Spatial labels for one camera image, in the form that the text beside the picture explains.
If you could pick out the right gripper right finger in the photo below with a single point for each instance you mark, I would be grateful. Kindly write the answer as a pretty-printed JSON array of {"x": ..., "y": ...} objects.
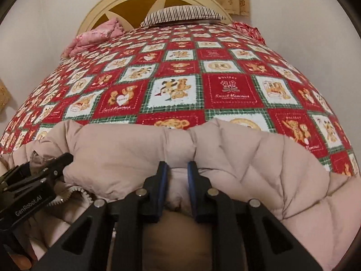
[{"x": 245, "y": 235}]

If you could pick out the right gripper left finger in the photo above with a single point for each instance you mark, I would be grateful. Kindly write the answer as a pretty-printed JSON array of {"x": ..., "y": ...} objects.
[{"x": 109, "y": 236}]

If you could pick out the beige quilted puffer jacket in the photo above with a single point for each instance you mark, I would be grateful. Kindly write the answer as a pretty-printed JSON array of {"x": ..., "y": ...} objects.
[{"x": 320, "y": 208}]

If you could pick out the person's left hand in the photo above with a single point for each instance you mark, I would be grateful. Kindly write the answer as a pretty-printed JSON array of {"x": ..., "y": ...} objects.
[{"x": 22, "y": 262}]

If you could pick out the beige side window curtain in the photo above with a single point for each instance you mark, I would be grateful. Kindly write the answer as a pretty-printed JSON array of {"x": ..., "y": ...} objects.
[{"x": 4, "y": 96}]

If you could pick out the red patchwork teddy bedspread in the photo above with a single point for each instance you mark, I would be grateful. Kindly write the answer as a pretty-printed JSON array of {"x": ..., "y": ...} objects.
[{"x": 181, "y": 76}]

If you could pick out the pink folded blanket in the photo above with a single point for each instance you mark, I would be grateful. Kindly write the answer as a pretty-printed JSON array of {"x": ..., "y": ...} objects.
[{"x": 89, "y": 39}]

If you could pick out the red patterned cloth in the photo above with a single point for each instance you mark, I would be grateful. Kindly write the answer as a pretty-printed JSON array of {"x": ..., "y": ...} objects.
[{"x": 248, "y": 30}]

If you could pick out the cream wooden headboard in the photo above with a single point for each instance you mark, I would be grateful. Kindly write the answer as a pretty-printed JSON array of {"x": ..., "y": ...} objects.
[{"x": 131, "y": 13}]

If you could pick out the striped pillow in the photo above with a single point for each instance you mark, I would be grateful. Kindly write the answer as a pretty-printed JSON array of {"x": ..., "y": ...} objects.
[{"x": 181, "y": 13}]

